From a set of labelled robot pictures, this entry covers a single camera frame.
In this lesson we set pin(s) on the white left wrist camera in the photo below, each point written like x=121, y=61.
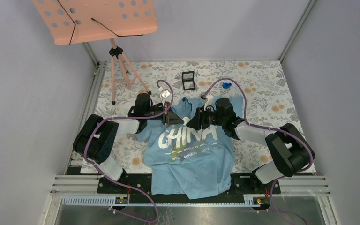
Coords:
x=164, y=94

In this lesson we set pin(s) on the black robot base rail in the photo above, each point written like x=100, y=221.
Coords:
x=163, y=183

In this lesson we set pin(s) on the small blue plastic piece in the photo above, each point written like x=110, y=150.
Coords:
x=226, y=85

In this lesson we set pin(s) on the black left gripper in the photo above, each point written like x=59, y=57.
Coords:
x=169, y=117

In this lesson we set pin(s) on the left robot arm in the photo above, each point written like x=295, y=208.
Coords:
x=95, y=140

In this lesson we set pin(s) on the light blue printed t-shirt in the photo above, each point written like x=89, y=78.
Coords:
x=178, y=150

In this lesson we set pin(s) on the pink music stand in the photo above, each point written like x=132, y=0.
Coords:
x=81, y=21

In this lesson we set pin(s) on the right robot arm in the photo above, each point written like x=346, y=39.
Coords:
x=289, y=150

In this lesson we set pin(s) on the floral patterned table mat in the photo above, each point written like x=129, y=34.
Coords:
x=259, y=94

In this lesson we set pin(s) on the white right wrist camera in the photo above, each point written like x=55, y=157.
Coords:
x=208, y=98

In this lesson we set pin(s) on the slotted white cable duct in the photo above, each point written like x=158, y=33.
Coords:
x=226, y=199

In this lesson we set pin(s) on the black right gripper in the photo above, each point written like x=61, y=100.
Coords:
x=199, y=119

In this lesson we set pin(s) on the black square brooch box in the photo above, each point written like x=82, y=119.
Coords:
x=188, y=80

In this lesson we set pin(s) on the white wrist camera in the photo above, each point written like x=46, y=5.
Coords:
x=164, y=94
x=208, y=98

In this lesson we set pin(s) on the round white-backed brooch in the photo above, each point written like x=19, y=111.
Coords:
x=186, y=120

